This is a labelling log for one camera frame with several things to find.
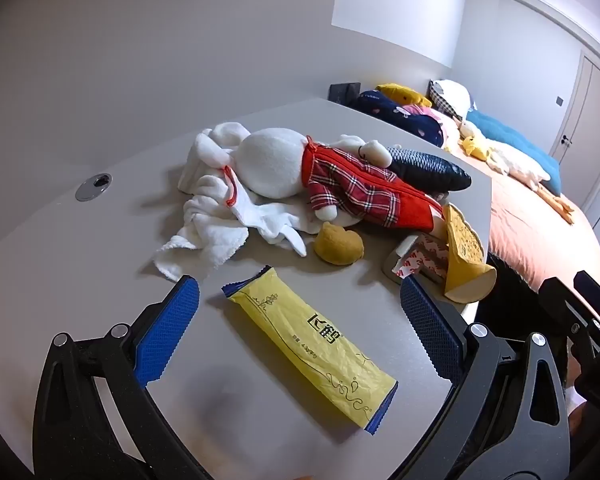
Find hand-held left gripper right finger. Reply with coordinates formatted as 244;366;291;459
380;274;572;480

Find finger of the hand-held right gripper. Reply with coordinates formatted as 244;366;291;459
539;277;600;343
574;270;600;313

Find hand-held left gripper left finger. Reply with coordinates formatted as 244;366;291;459
32;275;216;480

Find white towel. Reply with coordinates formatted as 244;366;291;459
154;121;255;283

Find yellow snack packet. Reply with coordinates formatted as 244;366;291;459
221;266;399;435

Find white knit glove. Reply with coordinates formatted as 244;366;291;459
222;164;308;259

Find red white patterned packet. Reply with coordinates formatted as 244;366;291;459
395;233;449;282

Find yellow cheese wedge plush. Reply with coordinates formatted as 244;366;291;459
442;203;497;304

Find bed with orange sheet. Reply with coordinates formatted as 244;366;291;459
449;140;600;307

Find small yellow-brown plush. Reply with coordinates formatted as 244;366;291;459
313;221;365;266

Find white goose plush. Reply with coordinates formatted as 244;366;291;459
452;117;577;224

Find white door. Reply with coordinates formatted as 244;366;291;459
550;54;600;233

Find dark fish plush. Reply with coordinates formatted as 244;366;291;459
385;146;472;194

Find white rabbit plush plaid clothes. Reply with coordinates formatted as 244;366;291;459
232;127;446;236

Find blue cushion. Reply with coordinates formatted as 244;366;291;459
465;108;562;197

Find small yellow duck plush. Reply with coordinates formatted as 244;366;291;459
460;135;489;162

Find navy patterned pillow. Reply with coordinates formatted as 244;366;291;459
352;90;447;149

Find checkered white pillow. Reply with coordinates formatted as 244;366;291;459
428;79;474;122

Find yellow plush toy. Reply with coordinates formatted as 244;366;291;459
376;83;434;107

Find metal desk cable grommet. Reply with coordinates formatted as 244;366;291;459
74;172;113;202

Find black wall box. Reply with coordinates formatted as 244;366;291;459
328;81;362;108

